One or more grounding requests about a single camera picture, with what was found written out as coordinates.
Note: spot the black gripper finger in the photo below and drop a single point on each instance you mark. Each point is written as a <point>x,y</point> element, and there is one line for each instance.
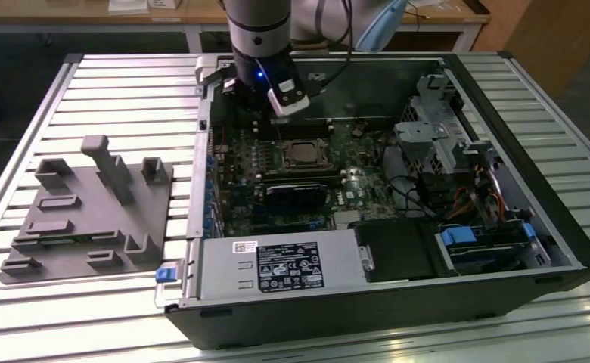
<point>233,87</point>

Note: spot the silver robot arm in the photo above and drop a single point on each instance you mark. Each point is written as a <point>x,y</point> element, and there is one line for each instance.
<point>259,26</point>

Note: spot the black CPU socket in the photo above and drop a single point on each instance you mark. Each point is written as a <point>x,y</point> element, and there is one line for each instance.
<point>280,168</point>

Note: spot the RAM stick with white label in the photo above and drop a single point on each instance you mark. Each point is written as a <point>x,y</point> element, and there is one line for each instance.
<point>280,121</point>

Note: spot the white box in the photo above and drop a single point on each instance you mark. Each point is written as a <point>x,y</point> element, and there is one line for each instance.
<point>163,4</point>
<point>128,7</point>

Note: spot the black RAM stick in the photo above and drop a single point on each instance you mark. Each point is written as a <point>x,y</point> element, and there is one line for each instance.
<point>300,173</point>

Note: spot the black graphics card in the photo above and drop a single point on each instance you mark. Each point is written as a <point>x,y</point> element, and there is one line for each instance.
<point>295,194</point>

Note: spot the grey metal drive cage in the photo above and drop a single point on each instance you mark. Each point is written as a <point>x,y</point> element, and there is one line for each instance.
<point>420,132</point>

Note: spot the wooden desk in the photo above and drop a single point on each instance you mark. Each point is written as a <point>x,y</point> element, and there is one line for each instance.
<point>72,17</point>

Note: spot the green motherboard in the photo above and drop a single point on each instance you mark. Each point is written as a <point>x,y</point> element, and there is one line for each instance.
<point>369,196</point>

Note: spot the small silver heatsink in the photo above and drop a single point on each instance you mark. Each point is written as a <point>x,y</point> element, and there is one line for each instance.
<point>345,219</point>

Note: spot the white papers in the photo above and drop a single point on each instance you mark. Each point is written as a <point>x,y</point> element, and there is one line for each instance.
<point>445,5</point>

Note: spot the grey parts rack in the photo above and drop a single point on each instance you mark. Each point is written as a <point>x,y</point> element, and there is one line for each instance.
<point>97,219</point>

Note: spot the grey power supply unit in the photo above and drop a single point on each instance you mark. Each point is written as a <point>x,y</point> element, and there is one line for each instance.
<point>219,264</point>

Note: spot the blue case latch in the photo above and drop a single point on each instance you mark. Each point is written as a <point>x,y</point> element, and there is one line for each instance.
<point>165,275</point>

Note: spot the black plastic shroud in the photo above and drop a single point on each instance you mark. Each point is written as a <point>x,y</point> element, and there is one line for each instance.
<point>400,249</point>

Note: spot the hard disk in blue carrier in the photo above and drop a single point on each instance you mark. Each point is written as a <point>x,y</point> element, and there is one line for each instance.
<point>456,236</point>

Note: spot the wooden cabinet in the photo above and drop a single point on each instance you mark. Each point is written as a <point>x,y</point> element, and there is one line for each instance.
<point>561,38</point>

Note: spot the black open PC case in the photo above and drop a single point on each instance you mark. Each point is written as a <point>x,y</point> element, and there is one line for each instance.
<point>349,317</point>

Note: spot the blue plastic clip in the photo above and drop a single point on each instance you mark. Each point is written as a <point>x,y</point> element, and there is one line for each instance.
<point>528,231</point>

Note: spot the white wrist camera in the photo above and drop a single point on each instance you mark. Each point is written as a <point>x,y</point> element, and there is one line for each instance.
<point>287,100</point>

